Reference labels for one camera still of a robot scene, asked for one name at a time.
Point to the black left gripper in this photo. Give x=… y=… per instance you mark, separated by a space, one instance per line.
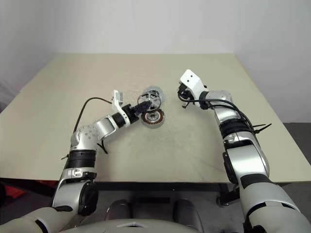
x=132 y=112

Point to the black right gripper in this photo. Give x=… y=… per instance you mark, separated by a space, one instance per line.
x=184 y=93

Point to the motor housing with copper windings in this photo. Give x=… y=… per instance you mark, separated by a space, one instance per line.
x=155 y=121

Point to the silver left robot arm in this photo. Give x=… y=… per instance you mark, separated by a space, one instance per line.
x=85 y=138

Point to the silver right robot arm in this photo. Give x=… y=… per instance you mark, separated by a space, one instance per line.
x=247 y=157

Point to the dark rounded shape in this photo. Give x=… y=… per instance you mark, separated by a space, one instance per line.
x=119 y=210
x=187 y=210

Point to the grey robot torso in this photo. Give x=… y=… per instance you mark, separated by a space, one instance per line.
x=133 y=227

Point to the red object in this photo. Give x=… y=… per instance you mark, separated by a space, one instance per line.
x=14 y=191

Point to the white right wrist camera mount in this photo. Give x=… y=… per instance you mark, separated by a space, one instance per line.
x=190 y=78

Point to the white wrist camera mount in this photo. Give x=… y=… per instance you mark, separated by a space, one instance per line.
x=116 y=97
x=190 y=78

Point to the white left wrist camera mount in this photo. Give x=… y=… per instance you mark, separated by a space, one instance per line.
x=116 y=97

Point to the black table frame bar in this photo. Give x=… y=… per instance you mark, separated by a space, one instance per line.
x=158 y=186

